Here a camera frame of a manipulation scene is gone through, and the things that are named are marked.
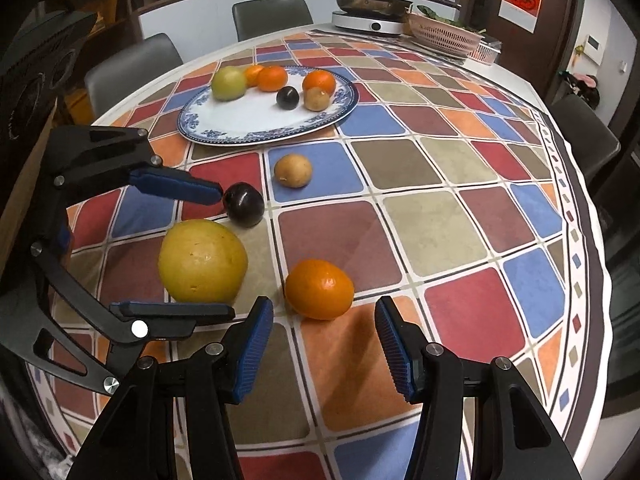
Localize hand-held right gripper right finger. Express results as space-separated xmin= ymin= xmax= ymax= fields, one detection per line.
xmin=374 ymin=296 xmax=583 ymax=480

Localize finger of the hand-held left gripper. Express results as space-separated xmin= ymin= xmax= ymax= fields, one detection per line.
xmin=50 ymin=126 xmax=225 ymax=207
xmin=30 ymin=242 xmax=237 ymax=397

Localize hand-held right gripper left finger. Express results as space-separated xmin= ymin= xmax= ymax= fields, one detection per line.
xmin=67 ymin=296 xmax=275 ymax=480

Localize blue rimmed white plate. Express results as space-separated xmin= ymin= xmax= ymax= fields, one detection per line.
xmin=177 ymin=65 xmax=359 ymax=147

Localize brown kiwifruit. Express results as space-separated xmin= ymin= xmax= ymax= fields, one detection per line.
xmin=273 ymin=153 xmax=313 ymax=189
xmin=304 ymin=87 xmax=331 ymax=112

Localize grey dining chair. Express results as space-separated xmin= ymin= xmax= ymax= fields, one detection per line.
xmin=549 ymin=94 xmax=621 ymax=183
xmin=232 ymin=0 xmax=315 ymax=42
xmin=84 ymin=33 xmax=184 ymax=118

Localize white lower cabinets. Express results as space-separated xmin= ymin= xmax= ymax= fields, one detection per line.
xmin=137 ymin=0 xmax=466 ymax=43

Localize white induction cooker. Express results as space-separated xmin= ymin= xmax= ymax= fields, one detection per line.
xmin=331 ymin=9 xmax=409 ymax=36

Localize pink colander basket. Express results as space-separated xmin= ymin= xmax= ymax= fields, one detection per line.
xmin=406 ymin=11 xmax=484 ymax=58

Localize small pink white basket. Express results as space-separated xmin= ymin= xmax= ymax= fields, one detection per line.
xmin=470 ymin=40 xmax=503 ymax=65

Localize green leafy vegetables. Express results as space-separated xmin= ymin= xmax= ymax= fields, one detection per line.
xmin=416 ymin=5 xmax=482 ymax=32

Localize pink and black bags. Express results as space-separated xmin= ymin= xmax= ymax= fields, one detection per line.
xmin=559 ymin=72 xmax=601 ymax=109

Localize white intercom panel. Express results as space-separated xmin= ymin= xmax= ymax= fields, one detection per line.
xmin=582 ymin=35 xmax=604 ymax=65

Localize dark brown door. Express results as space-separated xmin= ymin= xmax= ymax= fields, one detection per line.
xmin=460 ymin=0 xmax=587 ymax=103

